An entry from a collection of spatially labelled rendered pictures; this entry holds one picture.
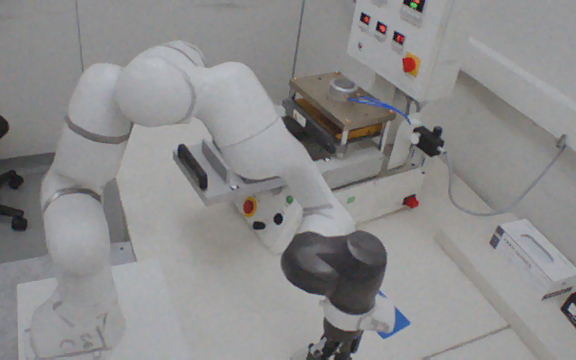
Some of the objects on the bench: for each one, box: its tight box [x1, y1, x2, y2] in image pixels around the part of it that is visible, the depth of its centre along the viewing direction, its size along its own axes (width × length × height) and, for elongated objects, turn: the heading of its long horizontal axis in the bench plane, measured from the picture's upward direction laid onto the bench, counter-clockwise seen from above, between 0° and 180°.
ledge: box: [437, 212, 576, 360], centre depth 126 cm, size 30×84×4 cm, turn 14°
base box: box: [271, 168, 427, 255], centre depth 156 cm, size 54×38×17 cm
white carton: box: [489, 219, 576, 301], centre depth 138 cm, size 12×23×7 cm, turn 11°
